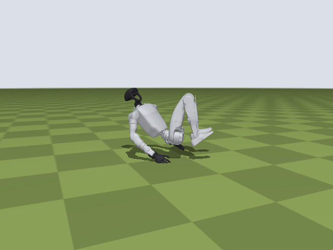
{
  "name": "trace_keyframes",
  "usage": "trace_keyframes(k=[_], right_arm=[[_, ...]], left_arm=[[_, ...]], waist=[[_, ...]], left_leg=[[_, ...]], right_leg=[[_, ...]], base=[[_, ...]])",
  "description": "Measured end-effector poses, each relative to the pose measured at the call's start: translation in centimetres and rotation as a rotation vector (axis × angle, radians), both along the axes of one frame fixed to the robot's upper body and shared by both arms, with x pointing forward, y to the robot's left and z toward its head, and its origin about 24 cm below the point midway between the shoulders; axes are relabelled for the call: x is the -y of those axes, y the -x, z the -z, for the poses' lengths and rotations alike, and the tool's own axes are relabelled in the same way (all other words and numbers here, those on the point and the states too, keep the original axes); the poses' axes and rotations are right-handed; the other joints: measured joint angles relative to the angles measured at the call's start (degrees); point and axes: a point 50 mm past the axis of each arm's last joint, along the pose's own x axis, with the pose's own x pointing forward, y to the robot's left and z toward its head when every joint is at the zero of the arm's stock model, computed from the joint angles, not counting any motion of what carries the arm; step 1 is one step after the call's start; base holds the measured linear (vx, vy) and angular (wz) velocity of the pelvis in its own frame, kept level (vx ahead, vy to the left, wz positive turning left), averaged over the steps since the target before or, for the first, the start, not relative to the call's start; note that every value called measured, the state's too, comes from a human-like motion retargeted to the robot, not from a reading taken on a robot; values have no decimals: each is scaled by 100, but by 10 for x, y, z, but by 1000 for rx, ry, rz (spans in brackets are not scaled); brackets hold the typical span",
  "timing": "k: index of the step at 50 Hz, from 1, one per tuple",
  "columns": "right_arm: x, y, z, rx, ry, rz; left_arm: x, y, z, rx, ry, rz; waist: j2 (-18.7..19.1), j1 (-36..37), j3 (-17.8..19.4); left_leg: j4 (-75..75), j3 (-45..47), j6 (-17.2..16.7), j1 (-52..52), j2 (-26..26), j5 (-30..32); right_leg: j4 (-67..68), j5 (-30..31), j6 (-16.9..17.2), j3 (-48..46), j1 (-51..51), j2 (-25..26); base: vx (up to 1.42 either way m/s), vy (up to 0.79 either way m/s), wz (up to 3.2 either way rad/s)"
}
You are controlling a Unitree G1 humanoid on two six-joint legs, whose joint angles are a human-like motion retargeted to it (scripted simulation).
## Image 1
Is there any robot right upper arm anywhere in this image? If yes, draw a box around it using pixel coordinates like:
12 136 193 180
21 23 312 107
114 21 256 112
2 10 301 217
128 110 139 142

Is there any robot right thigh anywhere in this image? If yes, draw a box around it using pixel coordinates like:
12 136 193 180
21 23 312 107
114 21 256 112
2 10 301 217
169 95 194 144

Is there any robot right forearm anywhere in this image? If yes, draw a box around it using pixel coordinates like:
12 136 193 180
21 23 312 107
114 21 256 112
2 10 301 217
132 134 155 156

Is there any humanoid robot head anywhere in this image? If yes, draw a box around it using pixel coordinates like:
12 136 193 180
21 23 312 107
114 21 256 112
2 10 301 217
124 88 143 108

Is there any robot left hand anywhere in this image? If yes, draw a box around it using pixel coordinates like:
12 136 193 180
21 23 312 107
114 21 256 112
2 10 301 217
170 144 184 151

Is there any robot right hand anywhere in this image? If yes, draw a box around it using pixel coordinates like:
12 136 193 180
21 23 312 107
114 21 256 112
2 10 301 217
148 151 170 164

